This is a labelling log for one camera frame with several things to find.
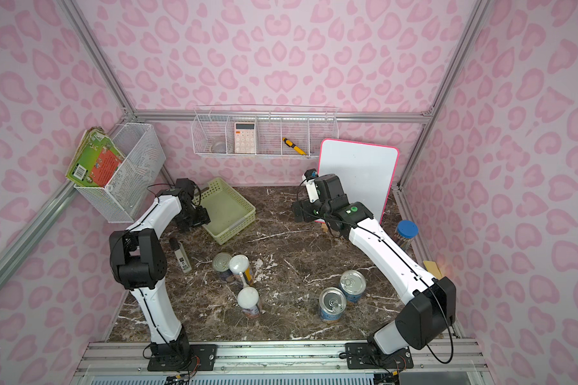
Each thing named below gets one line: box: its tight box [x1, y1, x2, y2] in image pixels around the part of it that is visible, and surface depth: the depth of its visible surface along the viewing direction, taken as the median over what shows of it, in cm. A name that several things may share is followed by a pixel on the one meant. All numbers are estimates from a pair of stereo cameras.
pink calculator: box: [234, 121, 257, 154], surface depth 97 cm
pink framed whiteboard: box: [317, 137, 399, 225], surface depth 88 cm
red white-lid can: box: [237, 286, 261, 319], surface depth 76 cm
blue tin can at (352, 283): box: [339, 269, 367, 304], surface depth 80 cm
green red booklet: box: [65, 125, 126, 188], surface depth 73 cm
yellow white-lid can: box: [228, 254, 255, 287], surface depth 82 cm
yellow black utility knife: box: [281, 137, 307, 156], surface depth 99 cm
